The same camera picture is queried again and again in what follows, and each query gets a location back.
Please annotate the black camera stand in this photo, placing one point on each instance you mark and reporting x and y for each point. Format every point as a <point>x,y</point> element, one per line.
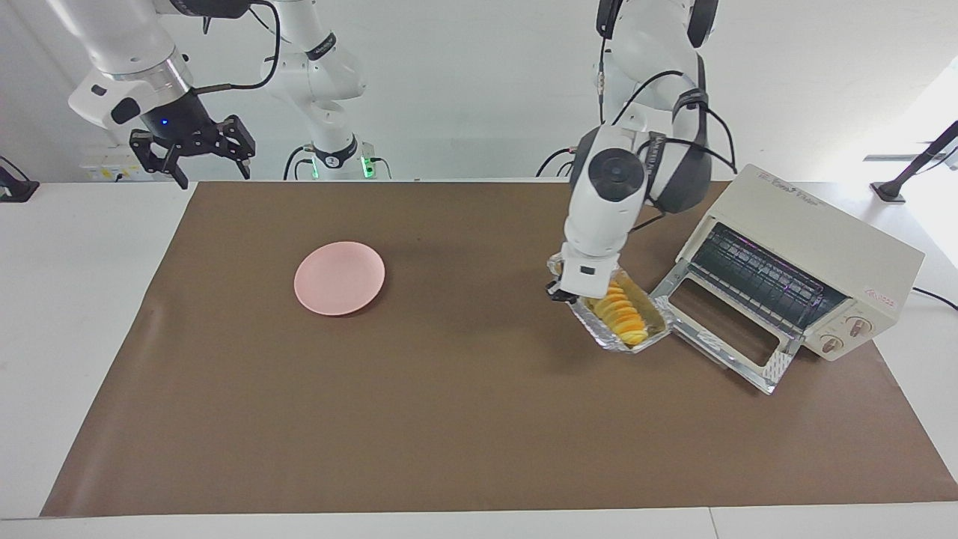
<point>891,193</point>

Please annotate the pink round plate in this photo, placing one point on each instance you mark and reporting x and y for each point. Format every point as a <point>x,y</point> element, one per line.
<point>339,278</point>

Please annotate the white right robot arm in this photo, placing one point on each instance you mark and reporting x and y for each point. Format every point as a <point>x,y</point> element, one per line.
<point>120,45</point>

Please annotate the aluminium foil tray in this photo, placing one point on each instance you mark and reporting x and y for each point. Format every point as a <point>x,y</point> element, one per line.
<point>610,337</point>

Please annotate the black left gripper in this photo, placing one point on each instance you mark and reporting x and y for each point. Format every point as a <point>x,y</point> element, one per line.
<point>561,292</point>

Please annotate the glass oven door metal frame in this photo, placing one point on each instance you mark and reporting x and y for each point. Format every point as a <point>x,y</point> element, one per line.
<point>718,344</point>

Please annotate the white wall power strip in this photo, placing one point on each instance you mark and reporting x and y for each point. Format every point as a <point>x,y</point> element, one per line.
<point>101,172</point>

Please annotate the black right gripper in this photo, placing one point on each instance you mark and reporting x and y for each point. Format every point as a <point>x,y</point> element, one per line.
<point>179,120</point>

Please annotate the brown table mat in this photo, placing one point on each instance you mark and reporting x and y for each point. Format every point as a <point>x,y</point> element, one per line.
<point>449,412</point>

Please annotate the beige oven knob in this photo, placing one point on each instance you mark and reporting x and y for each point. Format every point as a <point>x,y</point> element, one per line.
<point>858,326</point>
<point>831,344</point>

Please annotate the white toaster oven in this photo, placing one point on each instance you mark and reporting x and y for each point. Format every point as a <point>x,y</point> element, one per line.
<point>823,232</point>

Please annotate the black clamp stand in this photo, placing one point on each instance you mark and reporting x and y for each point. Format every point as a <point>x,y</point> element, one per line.
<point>15,191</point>

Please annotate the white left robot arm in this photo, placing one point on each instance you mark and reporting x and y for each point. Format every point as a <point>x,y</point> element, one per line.
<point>610,217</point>

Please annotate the sliced yellow bread loaf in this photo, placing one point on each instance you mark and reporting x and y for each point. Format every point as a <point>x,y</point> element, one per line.
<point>625,318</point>

